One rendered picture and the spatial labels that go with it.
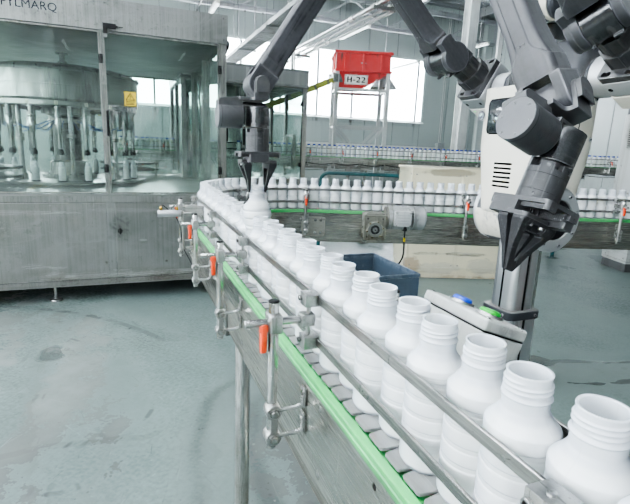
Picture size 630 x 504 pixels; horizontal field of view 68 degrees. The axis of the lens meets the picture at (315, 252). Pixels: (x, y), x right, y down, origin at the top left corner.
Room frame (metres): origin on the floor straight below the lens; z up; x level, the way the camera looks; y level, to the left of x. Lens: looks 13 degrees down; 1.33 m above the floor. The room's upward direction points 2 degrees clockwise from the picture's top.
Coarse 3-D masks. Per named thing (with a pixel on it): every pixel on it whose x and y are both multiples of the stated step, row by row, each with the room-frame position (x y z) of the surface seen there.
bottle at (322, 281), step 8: (328, 256) 0.75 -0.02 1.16; (336, 256) 0.75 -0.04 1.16; (328, 264) 0.72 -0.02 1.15; (320, 272) 0.73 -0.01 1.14; (328, 272) 0.72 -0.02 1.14; (320, 280) 0.72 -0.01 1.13; (328, 280) 0.71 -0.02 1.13; (320, 288) 0.71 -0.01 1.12; (320, 312) 0.71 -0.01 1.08; (320, 320) 0.71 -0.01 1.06; (312, 328) 0.72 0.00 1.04; (320, 328) 0.71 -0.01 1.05; (320, 336) 0.71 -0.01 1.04
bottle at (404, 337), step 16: (400, 304) 0.51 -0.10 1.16; (416, 304) 0.53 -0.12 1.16; (400, 320) 0.51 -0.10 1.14; (416, 320) 0.50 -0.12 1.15; (400, 336) 0.50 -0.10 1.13; (416, 336) 0.50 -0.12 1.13; (400, 352) 0.49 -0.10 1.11; (384, 368) 0.51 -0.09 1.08; (384, 384) 0.51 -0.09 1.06; (400, 384) 0.49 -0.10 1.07; (384, 400) 0.50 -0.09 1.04; (400, 400) 0.49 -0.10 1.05; (400, 416) 0.49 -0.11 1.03; (384, 432) 0.51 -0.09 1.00
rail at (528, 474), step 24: (216, 216) 1.50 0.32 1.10; (264, 288) 0.96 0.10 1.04; (288, 312) 0.80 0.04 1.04; (336, 312) 0.61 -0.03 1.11; (360, 336) 0.54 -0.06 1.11; (336, 360) 0.61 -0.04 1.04; (384, 360) 0.49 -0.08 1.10; (360, 384) 0.54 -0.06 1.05; (384, 408) 0.48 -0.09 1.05; (456, 408) 0.37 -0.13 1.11; (408, 432) 0.44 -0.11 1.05; (480, 432) 0.34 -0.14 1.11; (432, 456) 0.40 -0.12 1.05; (504, 456) 0.32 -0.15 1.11; (528, 480) 0.30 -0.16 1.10
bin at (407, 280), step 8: (344, 256) 1.70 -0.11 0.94; (352, 256) 1.71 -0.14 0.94; (360, 256) 1.73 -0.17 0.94; (368, 256) 1.74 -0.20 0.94; (376, 256) 1.73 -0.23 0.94; (360, 264) 1.73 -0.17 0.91; (368, 264) 1.74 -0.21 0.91; (376, 264) 1.72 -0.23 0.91; (384, 264) 1.67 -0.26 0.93; (392, 264) 1.62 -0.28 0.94; (376, 272) 1.72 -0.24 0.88; (384, 272) 1.66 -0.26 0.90; (392, 272) 1.61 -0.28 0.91; (400, 272) 1.56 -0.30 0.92; (408, 272) 1.52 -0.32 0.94; (416, 272) 1.48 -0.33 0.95; (384, 280) 1.42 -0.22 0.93; (392, 280) 1.43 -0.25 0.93; (400, 280) 1.44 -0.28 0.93; (408, 280) 1.45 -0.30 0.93; (416, 280) 1.46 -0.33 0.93; (400, 288) 1.44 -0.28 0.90; (408, 288) 1.45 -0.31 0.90; (416, 288) 1.46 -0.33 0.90; (400, 296) 1.44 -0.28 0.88
